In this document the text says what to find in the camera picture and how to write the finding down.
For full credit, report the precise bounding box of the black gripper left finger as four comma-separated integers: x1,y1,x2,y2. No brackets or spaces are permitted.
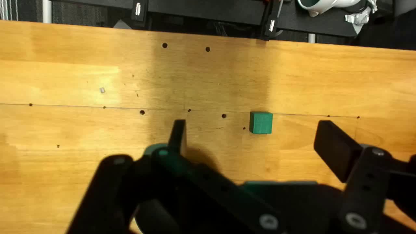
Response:
65,118,287,234

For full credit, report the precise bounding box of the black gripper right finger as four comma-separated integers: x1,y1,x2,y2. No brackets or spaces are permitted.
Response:
312,120,416,234

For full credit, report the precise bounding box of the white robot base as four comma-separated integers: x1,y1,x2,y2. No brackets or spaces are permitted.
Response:
296,0,380,36

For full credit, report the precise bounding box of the green square block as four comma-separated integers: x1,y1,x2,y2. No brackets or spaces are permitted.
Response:
248,110,274,135

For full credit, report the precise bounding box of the black clamp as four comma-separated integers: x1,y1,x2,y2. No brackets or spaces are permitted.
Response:
260,0,285,42
130,0,149,29

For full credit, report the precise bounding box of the black mounting plate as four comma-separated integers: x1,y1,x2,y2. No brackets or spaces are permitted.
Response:
49,0,395,39

